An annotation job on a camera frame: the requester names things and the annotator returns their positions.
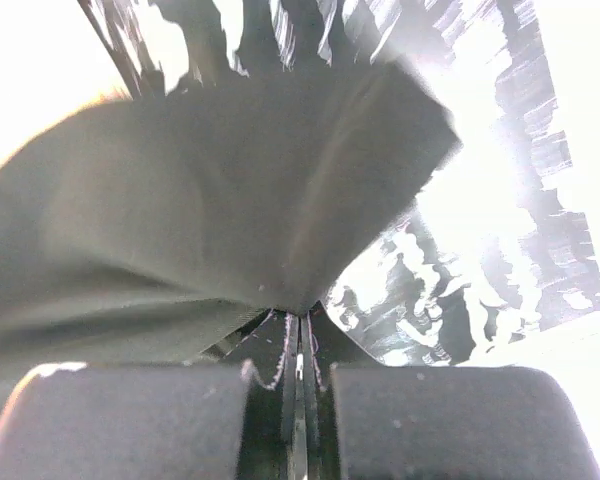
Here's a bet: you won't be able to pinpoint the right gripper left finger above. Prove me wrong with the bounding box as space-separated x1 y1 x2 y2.
0 312 299 479

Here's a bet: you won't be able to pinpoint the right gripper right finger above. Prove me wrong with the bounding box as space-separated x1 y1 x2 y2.
300 313 600 480

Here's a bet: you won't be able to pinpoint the black trousers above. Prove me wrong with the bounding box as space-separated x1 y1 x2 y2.
0 64 458 410

